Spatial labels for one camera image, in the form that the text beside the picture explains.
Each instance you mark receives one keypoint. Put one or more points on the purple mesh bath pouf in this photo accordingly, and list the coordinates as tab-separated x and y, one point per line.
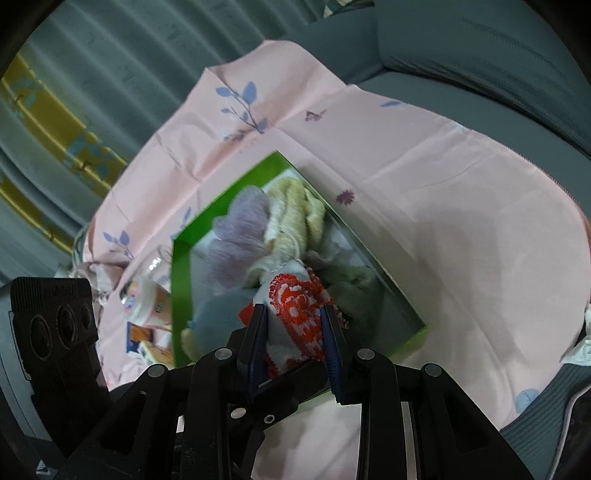
238	239

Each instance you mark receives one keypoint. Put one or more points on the red white sock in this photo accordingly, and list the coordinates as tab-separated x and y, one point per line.
294	297

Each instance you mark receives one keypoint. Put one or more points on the grey-blue fluffy towel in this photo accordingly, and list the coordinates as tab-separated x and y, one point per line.
213	322

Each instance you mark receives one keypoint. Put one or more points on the blue orange tissue pack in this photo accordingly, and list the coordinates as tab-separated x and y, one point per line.
135	335

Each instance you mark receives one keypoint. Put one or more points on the grey sofa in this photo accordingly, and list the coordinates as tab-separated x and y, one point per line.
502	50

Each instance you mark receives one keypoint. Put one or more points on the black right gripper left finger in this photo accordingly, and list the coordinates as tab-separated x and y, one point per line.
249	346

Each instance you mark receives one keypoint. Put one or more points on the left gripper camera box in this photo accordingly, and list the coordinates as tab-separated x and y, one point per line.
54	328

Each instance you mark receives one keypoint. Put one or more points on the green cardboard box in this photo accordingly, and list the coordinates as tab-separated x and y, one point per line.
367	299

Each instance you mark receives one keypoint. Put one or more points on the yellow tissue pack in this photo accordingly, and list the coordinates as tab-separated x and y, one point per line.
152	354

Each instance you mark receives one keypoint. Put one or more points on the crumpled beige cloth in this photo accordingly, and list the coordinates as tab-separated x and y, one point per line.
102	277

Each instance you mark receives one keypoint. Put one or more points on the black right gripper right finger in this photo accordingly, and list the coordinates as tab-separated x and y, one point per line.
340	346

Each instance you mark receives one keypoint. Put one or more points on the teal curtain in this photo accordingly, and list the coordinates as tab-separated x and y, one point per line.
88	87

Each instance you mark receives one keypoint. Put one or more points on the yellow white towel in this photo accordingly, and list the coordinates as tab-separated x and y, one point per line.
296	226

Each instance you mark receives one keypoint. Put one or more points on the white plastic bag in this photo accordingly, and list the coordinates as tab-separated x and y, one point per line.
580	353

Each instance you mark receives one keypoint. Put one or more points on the glass bottle steel cap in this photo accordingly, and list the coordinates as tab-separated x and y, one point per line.
155	267

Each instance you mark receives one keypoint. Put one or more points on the pink wet wipes canister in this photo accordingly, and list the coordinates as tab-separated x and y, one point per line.
146	304

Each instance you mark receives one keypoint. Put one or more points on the pink printed bed sheet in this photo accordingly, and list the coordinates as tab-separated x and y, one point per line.
492	252

